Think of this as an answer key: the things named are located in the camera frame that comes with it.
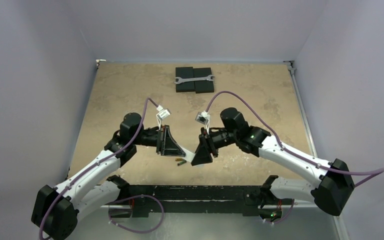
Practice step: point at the right black foam block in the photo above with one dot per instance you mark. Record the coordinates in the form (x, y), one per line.
(203, 86)

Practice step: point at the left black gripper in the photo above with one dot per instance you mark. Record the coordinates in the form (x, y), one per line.
(169, 147)

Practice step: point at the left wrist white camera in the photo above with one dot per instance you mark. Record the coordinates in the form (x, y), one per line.
(162, 113)

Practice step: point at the white remote control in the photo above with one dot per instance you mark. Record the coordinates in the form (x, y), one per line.
(189, 156)

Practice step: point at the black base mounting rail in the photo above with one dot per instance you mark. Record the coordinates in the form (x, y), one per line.
(246, 200)

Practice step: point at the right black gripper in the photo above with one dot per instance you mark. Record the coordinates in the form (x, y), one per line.
(207, 141)

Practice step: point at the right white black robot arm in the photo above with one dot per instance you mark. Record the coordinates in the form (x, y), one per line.
(324, 183)

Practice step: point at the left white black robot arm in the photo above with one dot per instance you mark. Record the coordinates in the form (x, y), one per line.
(57, 210)

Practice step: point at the silver open-end wrench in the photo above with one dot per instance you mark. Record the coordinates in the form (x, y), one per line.
(180, 80)

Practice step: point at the right aluminium frame rail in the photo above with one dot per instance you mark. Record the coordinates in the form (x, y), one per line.
(338, 221)

